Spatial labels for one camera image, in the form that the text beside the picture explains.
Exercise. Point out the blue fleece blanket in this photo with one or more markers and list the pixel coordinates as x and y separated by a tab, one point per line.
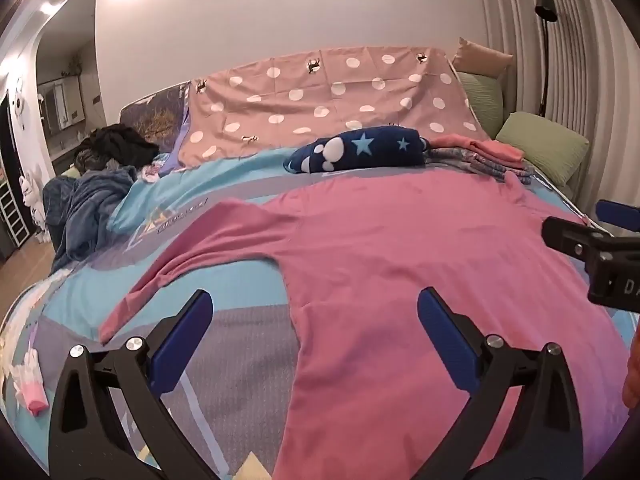
85	210

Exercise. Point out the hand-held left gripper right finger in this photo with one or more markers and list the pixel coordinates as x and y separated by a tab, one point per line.
447	340

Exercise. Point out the folded coral garment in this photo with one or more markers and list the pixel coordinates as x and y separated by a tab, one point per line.
480	149

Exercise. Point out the folded floral patterned garment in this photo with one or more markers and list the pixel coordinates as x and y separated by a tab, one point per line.
480	167

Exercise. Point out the colourful patterned bed duvet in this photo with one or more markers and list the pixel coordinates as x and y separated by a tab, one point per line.
240	360

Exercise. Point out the pink and white glove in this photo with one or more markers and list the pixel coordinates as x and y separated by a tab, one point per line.
32	390

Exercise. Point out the beige pillow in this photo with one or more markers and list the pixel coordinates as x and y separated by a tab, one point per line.
482	57

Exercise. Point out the printed purple pillow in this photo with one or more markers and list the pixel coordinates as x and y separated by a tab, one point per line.
155	120

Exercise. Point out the white curtain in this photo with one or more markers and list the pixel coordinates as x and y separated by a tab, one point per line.
575	60

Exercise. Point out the wall cabinet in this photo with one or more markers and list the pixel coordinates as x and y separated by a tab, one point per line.
60	105

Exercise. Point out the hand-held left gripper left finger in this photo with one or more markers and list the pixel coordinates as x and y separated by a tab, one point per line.
182	340

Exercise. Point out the white plush toy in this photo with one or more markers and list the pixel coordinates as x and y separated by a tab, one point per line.
34	200

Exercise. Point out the navy star print blanket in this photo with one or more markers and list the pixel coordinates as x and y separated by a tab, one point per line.
365	152

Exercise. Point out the black clothes pile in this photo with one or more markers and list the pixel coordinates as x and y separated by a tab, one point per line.
120	147

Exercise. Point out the black floor lamp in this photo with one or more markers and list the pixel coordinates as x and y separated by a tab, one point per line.
546	10

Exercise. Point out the green pillow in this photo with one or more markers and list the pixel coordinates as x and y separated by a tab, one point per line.
482	102
545	147

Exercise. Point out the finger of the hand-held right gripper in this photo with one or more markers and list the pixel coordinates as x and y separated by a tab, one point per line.
570	237
617	212

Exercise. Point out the pink polka dot cloth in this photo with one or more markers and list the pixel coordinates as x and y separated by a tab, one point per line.
300	110

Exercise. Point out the pink long-sleeve shirt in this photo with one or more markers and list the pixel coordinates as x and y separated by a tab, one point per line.
400	240

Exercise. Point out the person's right forearm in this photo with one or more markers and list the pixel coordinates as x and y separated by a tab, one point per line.
633	370

